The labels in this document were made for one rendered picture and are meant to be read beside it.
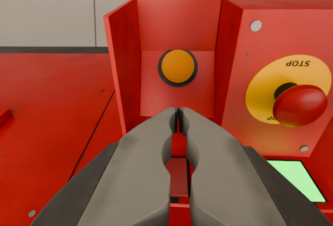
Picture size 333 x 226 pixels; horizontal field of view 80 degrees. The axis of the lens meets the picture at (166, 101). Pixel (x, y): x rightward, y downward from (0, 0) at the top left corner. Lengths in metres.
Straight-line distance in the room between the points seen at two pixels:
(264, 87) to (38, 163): 0.41
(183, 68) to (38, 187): 0.32
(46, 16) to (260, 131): 1.03
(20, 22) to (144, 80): 1.00
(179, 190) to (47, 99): 0.52
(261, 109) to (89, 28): 0.92
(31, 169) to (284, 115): 0.42
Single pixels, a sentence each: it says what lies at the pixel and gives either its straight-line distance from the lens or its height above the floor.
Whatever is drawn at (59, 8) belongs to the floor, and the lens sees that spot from 1.08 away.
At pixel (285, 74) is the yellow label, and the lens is 0.20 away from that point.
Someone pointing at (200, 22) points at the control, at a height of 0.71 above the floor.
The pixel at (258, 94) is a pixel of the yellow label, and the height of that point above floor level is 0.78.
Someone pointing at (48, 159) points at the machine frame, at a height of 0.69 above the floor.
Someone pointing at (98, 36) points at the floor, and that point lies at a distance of 1.04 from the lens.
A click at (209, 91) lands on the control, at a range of 0.24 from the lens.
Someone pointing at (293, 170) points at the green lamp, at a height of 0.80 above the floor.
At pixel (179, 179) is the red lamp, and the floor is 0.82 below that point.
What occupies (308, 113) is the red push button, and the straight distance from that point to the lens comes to 0.19.
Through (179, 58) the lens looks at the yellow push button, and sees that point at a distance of 0.23.
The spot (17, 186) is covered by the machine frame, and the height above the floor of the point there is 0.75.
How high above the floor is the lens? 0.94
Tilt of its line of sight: 57 degrees down
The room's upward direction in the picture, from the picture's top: 176 degrees counter-clockwise
